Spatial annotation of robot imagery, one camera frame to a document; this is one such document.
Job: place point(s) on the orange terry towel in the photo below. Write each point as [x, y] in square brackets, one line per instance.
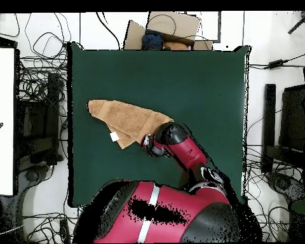
[124, 119]

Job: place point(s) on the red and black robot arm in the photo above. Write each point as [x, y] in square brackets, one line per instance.
[167, 211]

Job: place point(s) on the dark green table cloth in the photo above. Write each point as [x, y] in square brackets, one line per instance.
[167, 76]

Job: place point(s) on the orange cloth in box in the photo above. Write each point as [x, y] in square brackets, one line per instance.
[175, 45]

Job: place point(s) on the dark blue cloth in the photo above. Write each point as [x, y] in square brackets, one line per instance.
[152, 40]

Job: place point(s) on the black equipment rack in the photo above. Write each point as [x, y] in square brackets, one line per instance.
[38, 127]

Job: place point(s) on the brown cardboard box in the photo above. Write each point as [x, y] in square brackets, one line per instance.
[175, 24]

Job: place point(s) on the white board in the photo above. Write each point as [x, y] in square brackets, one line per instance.
[1, 122]

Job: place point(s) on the black power adapter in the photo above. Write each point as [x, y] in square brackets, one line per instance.
[275, 64]

